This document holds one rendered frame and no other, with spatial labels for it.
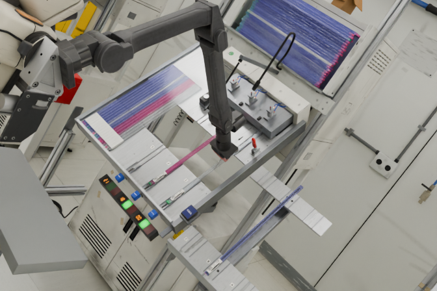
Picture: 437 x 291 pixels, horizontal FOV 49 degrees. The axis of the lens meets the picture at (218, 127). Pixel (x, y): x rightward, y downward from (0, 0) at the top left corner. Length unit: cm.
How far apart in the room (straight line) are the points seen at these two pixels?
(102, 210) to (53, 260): 96
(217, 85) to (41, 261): 76
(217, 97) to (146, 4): 161
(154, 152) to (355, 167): 188
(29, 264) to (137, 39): 71
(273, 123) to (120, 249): 98
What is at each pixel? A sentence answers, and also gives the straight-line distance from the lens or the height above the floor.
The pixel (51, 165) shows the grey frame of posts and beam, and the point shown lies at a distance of 230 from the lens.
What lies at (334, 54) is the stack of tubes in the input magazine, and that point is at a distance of 205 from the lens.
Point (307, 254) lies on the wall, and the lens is 370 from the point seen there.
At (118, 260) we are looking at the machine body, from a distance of 244.
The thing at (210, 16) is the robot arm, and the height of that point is 144.
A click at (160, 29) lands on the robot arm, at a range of 132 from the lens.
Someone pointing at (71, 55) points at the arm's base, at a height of 122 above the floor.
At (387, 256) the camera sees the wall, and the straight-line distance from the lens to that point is 352.
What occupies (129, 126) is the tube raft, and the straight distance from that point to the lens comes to 209.
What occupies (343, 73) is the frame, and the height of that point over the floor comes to 149.
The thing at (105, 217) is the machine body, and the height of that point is 29.
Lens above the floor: 153
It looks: 14 degrees down
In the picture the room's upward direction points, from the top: 33 degrees clockwise
